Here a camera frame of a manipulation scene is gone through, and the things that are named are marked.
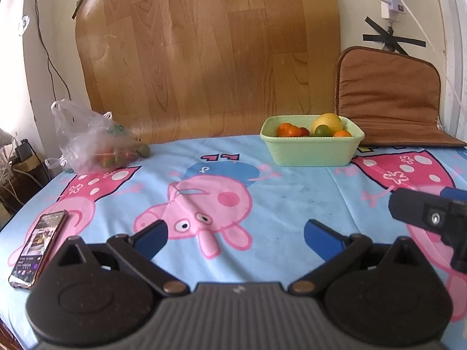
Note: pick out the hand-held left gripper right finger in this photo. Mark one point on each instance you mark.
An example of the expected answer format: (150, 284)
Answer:
(321, 241)

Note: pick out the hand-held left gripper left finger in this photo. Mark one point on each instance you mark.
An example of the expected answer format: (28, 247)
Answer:
(151, 241)

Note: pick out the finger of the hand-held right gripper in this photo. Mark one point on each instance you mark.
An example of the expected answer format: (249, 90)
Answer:
(412, 206)
(456, 194)

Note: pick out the light green bowl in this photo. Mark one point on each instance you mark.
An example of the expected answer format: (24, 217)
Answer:
(310, 151)

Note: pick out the green tomato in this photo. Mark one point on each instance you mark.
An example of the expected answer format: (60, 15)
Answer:
(322, 131)

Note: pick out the printed blanket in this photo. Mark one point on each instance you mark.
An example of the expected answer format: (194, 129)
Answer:
(284, 197)

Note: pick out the dark red plum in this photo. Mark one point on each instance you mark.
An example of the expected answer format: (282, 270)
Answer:
(304, 131)

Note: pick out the smartphone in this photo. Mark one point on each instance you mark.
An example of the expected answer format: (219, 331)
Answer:
(38, 248)

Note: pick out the brown seat cushion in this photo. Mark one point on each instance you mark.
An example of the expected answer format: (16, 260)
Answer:
(390, 94)

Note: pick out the small orange tangerine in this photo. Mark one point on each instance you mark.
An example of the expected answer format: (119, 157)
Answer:
(283, 130)

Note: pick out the yellow pear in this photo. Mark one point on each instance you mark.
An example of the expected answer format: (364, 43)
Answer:
(330, 120)

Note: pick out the clear plastic bag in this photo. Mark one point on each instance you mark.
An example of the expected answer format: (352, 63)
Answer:
(78, 131)

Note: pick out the cardboard box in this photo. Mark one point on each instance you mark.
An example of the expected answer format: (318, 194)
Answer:
(31, 164)

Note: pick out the white framed window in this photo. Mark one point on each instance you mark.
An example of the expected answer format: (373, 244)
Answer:
(456, 43)

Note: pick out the black charger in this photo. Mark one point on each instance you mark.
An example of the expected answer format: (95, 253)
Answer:
(24, 150)

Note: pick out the black tape strip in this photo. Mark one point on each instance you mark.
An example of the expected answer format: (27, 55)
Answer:
(412, 41)
(379, 29)

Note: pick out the wood pattern board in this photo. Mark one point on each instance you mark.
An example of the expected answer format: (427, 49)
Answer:
(204, 62)

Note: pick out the brown tape strip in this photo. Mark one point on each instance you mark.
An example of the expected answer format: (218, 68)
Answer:
(79, 5)

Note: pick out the white wall hook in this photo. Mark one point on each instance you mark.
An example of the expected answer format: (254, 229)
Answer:
(23, 25)

